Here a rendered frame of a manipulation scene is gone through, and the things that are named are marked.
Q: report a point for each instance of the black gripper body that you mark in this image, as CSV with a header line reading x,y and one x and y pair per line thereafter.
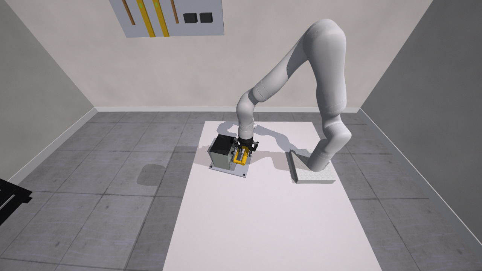
x,y
245,141

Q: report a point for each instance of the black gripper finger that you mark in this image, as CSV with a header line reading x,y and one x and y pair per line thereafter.
x,y
235,141
252,148

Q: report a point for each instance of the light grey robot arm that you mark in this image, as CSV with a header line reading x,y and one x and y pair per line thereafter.
x,y
324,45

